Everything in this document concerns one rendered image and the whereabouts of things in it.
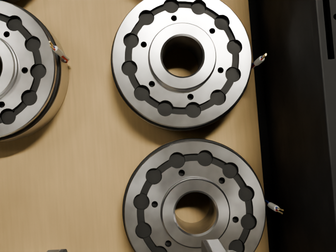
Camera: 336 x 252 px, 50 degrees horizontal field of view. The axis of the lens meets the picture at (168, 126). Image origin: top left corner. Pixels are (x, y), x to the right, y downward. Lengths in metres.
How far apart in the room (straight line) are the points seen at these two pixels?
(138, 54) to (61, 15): 0.08
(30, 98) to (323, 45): 0.19
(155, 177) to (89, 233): 0.08
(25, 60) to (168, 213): 0.15
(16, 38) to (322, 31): 0.20
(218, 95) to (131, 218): 0.11
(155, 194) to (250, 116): 0.10
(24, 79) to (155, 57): 0.09
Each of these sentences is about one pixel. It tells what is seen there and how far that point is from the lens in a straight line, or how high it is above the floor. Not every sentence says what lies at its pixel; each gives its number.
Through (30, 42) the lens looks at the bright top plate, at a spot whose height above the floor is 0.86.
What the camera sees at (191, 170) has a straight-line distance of 0.26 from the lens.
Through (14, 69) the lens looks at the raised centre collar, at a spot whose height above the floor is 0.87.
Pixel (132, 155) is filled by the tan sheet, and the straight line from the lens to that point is 0.29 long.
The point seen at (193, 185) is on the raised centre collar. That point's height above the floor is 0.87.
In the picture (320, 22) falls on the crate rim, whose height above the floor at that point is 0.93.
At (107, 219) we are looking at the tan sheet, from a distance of 0.30.
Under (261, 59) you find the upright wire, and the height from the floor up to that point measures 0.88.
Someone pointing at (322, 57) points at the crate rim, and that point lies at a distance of 0.21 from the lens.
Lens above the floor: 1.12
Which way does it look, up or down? 87 degrees down
